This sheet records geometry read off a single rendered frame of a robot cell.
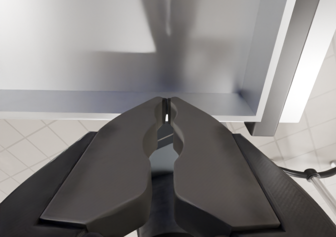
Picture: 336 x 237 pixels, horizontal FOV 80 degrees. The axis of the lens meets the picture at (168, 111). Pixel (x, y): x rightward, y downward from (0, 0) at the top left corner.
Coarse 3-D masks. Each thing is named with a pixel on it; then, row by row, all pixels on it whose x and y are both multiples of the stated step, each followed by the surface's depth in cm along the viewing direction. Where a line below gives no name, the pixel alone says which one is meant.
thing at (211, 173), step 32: (192, 128) 9; (224, 128) 9; (192, 160) 7; (224, 160) 7; (192, 192) 6; (224, 192) 6; (256, 192) 6; (192, 224) 6; (224, 224) 5; (256, 224) 5
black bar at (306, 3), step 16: (304, 0) 11; (304, 16) 11; (288, 32) 11; (304, 32) 11; (288, 48) 12; (288, 64) 12; (272, 80) 13; (288, 80) 13; (272, 96) 14; (272, 112) 14; (256, 128) 15; (272, 128) 15
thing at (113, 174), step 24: (120, 120) 9; (144, 120) 9; (96, 144) 8; (120, 144) 8; (144, 144) 8; (96, 168) 7; (120, 168) 7; (144, 168) 7; (72, 192) 6; (96, 192) 6; (120, 192) 6; (144, 192) 6; (48, 216) 5; (72, 216) 5; (96, 216) 5; (120, 216) 6; (144, 216) 7
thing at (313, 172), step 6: (330, 162) 136; (282, 168) 129; (312, 168) 127; (330, 168) 131; (288, 174) 128; (294, 174) 127; (300, 174) 126; (306, 174) 125; (312, 174) 124; (318, 174) 124; (324, 174) 126; (330, 174) 126
